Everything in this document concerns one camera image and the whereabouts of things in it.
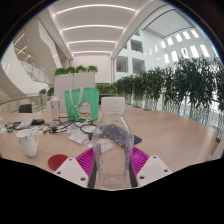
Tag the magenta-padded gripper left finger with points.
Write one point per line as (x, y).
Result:
(71, 171)

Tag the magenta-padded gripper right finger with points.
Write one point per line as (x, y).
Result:
(153, 170)

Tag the clear plastic water bottle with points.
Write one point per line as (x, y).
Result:
(112, 160)

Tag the dark blue keyboard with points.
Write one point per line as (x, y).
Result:
(137, 139)

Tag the white paper card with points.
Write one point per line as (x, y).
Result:
(78, 136)

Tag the white ceramic mug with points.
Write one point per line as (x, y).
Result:
(27, 143)

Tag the black power adapter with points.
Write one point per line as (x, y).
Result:
(37, 121)

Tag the green tote bag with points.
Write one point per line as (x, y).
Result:
(81, 105)

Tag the open paper booklet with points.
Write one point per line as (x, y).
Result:
(25, 122)

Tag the black office chair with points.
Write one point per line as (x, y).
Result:
(25, 108)

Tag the row of green hedge plants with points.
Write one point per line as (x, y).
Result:
(173, 86)

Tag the low shelf with plants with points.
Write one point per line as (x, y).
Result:
(106, 89)

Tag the white cabinet with plants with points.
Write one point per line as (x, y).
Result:
(75, 81)

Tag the white staircase glass railing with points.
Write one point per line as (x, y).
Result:
(33, 66)

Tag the ceiling light strips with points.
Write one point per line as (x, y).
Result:
(93, 41)

